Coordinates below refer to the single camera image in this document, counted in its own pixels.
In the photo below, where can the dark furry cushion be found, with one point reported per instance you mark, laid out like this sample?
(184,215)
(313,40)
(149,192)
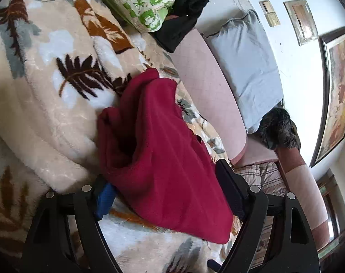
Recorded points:
(280,128)

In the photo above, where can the beige wall switch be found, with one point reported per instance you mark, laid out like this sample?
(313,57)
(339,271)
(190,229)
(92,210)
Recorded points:
(273,19)
(266,6)

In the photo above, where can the leaf print fleece blanket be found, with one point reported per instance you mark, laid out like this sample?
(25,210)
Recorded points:
(33,91)

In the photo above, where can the red sweater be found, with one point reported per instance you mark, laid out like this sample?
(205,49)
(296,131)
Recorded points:
(166,162)

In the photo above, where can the small silver picture frame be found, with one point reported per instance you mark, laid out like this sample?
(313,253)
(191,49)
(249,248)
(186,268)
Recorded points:
(302,20)

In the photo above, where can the striped sofa cushion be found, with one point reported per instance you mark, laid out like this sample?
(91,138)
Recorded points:
(263,176)

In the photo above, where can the green checkered pillow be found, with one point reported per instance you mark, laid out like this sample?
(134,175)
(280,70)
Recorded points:
(138,0)

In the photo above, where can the wooden door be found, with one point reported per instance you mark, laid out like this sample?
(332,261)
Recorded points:
(331,210)

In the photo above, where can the brown pink sofa armrest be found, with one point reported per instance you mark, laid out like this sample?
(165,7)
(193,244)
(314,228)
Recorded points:
(300,182)

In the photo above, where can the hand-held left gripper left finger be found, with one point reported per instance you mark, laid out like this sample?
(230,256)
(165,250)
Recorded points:
(104,202)

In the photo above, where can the black garment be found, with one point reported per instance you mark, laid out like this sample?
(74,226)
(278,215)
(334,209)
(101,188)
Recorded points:
(186,14)

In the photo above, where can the light blue pillow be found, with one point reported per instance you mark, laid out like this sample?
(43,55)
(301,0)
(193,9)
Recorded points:
(246,68)

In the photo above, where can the framed painting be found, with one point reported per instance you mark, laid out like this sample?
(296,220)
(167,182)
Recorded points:
(340,91)

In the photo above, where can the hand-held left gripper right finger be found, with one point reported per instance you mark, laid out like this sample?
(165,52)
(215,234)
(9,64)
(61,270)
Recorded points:
(229,187)

